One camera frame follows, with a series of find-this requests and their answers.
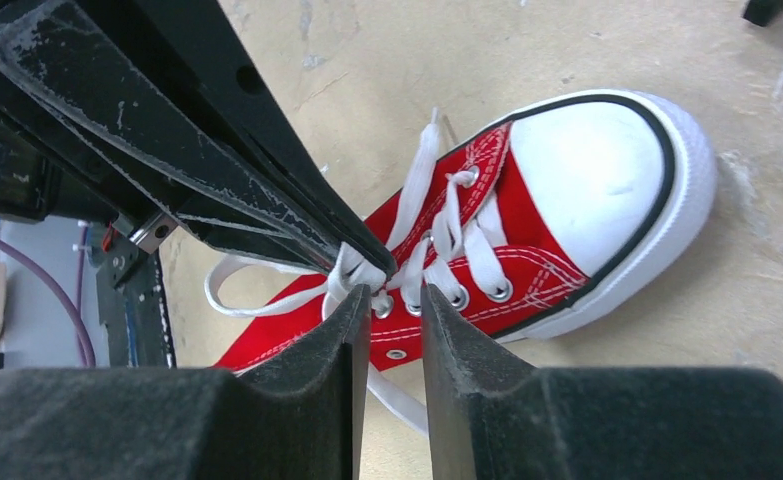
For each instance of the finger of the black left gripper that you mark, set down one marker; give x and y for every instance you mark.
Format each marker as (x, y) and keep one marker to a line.
(191, 53)

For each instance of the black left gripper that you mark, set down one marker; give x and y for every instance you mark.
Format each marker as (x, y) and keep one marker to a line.
(150, 116)

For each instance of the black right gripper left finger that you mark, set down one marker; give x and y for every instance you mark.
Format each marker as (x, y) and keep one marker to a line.
(297, 416)

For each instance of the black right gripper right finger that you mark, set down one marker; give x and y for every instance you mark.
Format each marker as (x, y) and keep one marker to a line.
(491, 415)

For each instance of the white shoelace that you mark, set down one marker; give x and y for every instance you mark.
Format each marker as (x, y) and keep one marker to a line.
(436, 221)

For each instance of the red canvas sneaker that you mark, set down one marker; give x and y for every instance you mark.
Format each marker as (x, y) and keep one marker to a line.
(598, 193)

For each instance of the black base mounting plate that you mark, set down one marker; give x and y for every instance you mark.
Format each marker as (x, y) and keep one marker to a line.
(132, 303)

